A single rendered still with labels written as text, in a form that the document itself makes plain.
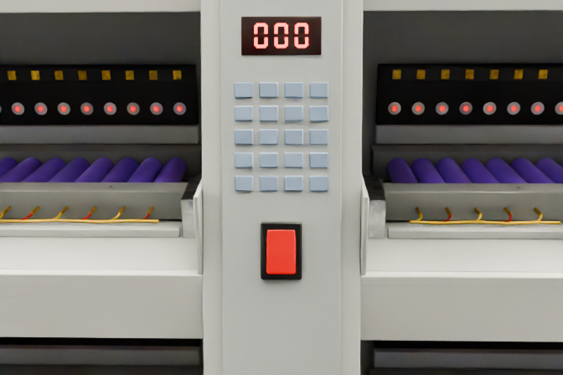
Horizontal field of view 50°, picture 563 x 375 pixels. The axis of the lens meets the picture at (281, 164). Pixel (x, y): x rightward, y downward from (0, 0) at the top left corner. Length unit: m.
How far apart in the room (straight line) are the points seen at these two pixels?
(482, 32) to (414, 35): 0.06
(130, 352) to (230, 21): 0.34
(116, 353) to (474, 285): 0.34
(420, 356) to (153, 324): 0.27
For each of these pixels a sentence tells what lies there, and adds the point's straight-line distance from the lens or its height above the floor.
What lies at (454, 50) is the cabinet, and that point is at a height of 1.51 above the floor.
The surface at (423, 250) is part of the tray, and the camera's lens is 0.40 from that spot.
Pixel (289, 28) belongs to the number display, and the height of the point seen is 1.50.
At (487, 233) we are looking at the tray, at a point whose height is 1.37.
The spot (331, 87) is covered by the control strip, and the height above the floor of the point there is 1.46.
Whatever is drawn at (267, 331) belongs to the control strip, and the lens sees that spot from 0.37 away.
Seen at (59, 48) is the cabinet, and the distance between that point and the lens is 0.60.
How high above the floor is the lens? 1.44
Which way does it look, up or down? 3 degrees down
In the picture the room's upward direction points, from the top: straight up
